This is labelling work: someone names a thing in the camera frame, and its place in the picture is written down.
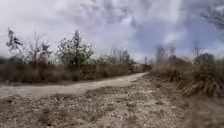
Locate dry brown brush bank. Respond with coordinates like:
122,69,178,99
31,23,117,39
148,59,224,100

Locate pale dirt path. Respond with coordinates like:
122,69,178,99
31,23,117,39
0,71,150,100

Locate bare tree branches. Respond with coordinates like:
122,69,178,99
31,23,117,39
201,4,224,32

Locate dry brown brush strip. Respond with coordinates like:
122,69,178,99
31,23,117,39
0,61,153,85

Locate dry gravelly ground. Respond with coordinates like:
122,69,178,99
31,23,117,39
0,73,224,128

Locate thin bare tree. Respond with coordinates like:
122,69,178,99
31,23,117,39
5,27,53,66

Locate green leafy tree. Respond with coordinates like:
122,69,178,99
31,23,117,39
55,29,96,69

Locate row of distant trees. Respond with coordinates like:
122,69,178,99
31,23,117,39
96,46,137,66

